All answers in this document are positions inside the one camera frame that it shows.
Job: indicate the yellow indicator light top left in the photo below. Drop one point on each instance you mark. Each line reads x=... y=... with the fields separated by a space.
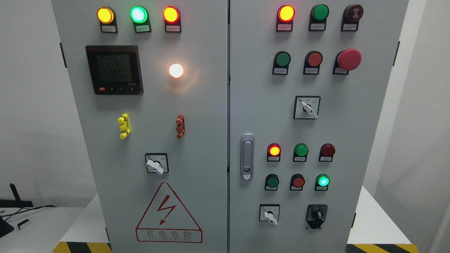
x=107 y=19

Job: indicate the black device on left table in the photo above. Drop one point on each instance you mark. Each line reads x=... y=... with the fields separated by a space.
x=17 y=202

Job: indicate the left door white selector switch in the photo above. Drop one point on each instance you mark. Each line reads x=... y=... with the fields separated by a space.
x=157 y=163

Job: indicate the green lit indicator light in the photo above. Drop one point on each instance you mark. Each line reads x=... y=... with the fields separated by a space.
x=139 y=16

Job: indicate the green indicator lower middle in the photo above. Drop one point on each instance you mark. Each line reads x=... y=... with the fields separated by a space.
x=300 y=153

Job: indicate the green push button lower left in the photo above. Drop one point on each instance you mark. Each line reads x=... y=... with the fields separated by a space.
x=271 y=182

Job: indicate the dark red buzzer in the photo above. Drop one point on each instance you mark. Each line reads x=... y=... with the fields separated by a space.
x=351 y=17

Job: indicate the red push button upper row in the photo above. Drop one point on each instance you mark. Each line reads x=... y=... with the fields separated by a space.
x=313 y=59

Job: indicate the lower white selector switch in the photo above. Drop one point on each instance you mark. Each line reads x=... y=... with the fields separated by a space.
x=269 y=213

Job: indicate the red lit indicator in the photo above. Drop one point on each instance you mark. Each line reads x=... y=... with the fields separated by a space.
x=273 y=152
x=285 y=18

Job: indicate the small white black usb stick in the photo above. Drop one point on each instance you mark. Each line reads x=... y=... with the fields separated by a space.
x=23 y=224

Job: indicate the black rotary knob switch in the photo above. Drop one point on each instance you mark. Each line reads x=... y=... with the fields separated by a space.
x=316 y=215

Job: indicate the grey cabinet door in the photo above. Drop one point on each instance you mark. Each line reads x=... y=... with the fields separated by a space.
x=198 y=161
x=262 y=104

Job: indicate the red lit indicator top right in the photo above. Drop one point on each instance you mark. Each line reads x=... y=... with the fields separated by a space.
x=285 y=18

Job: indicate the black stand lower left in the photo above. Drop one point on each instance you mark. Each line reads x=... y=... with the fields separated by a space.
x=5 y=228

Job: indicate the green push button upper row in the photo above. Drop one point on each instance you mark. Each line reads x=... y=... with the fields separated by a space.
x=281 y=63

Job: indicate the red emergency stop mushroom button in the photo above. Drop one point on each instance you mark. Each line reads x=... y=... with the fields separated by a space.
x=346 y=61

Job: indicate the grey right cabinet door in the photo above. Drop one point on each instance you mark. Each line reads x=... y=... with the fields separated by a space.
x=262 y=104

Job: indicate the grey left cabinet door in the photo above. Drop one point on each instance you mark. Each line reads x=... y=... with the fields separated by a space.
x=198 y=161

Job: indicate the red lit indicator lower left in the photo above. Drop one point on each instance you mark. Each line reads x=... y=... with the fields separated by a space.
x=273 y=152

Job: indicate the red push button lower row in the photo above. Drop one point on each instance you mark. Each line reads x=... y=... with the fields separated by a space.
x=297 y=182

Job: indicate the red push button row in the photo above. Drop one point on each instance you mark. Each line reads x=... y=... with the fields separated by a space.
x=297 y=182
x=313 y=59

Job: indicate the red terminal clip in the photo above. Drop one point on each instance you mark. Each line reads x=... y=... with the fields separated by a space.
x=180 y=126

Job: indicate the red electric hazard warning sticker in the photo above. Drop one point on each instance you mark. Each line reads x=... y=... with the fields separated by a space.
x=167 y=220

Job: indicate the green unlit indicator top right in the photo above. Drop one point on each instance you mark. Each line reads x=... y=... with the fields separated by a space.
x=318 y=17

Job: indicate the silver door latch handle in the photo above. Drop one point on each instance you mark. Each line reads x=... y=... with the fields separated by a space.
x=246 y=156

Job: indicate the black digital power meter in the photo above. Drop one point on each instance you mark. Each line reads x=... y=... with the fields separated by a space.
x=115 y=69

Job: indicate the red lit indicator left door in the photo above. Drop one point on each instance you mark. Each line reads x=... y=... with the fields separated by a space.
x=172 y=19

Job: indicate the white platform with hazard stripes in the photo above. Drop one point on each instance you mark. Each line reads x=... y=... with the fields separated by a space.
x=372 y=232

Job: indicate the green illuminated button lower right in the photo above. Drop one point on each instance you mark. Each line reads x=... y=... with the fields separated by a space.
x=322 y=182

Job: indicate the white glowing lamp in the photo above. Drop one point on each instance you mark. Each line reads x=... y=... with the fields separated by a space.
x=176 y=70

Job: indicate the red indicator lower right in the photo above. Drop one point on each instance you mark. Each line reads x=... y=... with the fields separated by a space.
x=327 y=152

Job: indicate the yellow terminal clip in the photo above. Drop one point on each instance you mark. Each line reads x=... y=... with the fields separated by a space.
x=124 y=125

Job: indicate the upper right white selector switch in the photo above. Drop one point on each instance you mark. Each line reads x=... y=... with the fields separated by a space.
x=306 y=107

